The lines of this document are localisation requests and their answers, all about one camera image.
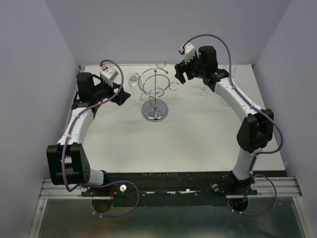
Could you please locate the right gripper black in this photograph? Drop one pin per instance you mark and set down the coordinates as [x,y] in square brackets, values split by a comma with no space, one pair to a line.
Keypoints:
[182,67]

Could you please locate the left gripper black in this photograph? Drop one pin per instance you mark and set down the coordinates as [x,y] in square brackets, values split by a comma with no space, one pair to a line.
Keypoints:
[121,97]

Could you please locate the chrome wine glass rack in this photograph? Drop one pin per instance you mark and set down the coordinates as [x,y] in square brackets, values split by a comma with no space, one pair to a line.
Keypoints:
[154,108]

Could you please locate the removed wine glass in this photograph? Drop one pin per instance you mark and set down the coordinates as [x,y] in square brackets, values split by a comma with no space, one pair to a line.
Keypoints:
[224,102]
[231,68]

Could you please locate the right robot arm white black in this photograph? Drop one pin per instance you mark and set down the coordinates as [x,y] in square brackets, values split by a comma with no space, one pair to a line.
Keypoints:
[256,128]

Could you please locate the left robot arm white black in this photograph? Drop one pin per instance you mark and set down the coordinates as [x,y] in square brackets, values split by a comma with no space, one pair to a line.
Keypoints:
[67,160]

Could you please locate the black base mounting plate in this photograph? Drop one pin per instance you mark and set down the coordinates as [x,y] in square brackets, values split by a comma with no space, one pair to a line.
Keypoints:
[171,189]

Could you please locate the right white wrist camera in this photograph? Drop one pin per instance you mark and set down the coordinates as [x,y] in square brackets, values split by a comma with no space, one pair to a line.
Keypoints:
[188,52]

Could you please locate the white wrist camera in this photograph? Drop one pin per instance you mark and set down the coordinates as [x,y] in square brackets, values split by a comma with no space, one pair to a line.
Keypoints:
[108,74]
[188,52]

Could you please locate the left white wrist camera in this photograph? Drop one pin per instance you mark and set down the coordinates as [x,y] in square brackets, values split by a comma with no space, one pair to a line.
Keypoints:
[108,74]

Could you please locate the aluminium rail frame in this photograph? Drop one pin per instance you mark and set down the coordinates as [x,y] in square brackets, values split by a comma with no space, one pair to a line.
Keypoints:
[275,184]

